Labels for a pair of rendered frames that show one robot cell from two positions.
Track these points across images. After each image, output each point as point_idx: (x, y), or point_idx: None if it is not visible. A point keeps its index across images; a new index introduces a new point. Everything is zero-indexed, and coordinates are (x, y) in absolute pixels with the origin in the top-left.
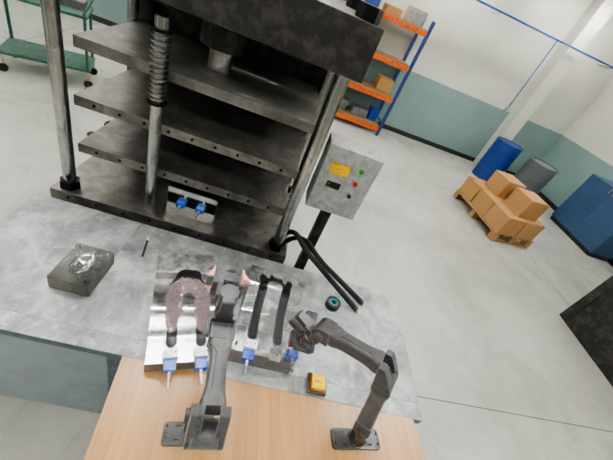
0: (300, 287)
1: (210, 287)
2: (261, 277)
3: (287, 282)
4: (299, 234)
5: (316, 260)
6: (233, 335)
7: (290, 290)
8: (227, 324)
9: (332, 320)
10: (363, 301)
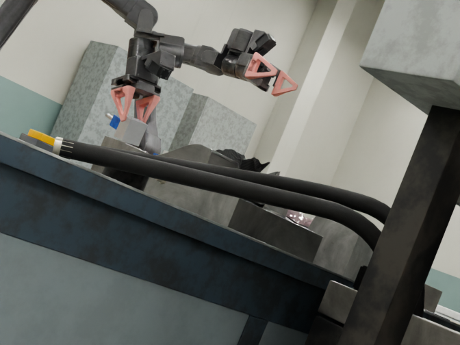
0: (215, 151)
1: (271, 93)
2: (276, 174)
3: (239, 159)
4: (376, 200)
5: (265, 173)
6: (205, 50)
7: (220, 150)
8: (218, 51)
9: (148, 3)
10: (64, 138)
